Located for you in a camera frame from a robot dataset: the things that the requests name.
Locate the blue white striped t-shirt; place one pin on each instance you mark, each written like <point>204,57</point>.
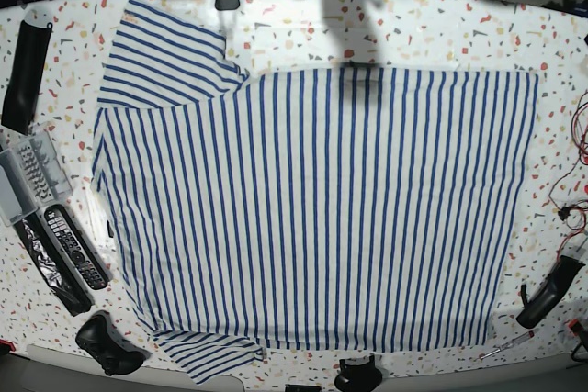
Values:
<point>351,208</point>

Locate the black tv remote control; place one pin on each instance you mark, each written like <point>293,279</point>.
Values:
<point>77,249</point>

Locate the black game controller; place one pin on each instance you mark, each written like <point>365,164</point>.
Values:
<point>95,338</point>

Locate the black foil wrapped bar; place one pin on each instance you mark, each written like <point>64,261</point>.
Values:
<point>52,267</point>

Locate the clear plastic bit case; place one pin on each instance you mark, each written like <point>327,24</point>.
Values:
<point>32,177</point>

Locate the black cylindrical sleeve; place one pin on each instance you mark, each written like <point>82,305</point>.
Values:
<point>24,83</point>

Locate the black handheld grip device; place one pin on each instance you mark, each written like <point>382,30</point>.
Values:
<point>550,293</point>

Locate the small tester screwdriver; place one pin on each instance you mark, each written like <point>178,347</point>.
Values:
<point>509,345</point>

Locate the red black connector block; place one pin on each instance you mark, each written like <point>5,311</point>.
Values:
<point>576,327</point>

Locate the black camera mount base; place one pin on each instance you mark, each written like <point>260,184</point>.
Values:
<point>358,376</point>

